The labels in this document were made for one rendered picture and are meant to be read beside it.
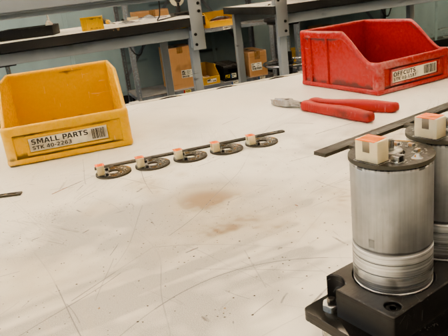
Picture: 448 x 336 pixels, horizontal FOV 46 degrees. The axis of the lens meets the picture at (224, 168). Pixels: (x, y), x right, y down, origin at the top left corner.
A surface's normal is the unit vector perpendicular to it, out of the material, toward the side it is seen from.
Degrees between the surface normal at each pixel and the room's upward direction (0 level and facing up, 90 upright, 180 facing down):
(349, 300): 90
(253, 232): 0
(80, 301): 0
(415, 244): 90
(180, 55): 91
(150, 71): 90
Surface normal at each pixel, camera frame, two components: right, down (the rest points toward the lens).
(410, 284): 0.14, 0.30
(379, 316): -0.80, 0.28
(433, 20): 0.35, 0.26
